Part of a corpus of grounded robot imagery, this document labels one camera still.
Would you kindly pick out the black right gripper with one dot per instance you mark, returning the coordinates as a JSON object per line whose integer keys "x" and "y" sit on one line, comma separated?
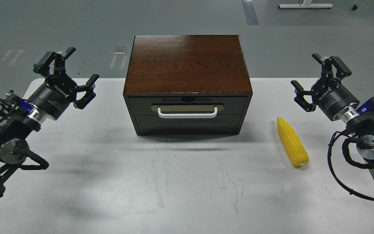
{"x": 327, "y": 93}

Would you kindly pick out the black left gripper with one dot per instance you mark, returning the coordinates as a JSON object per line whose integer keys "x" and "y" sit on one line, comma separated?
{"x": 53, "y": 97}

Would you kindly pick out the yellow corn cob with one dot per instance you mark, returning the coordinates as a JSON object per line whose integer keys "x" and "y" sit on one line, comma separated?
{"x": 292, "y": 144}

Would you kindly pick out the drawer with white handle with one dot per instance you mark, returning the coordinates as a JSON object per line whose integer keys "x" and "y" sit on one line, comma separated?
{"x": 187, "y": 105}

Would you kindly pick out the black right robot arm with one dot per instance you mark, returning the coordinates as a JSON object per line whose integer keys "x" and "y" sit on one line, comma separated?
{"x": 358, "y": 146}

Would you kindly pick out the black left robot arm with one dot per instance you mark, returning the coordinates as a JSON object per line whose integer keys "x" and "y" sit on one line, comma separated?
{"x": 19, "y": 116}

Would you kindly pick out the dark wooden drawer cabinet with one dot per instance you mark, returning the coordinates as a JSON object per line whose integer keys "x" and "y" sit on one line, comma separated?
{"x": 187, "y": 65}

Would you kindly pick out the white stand base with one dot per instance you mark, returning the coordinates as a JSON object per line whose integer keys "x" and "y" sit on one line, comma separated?
{"x": 305, "y": 4}

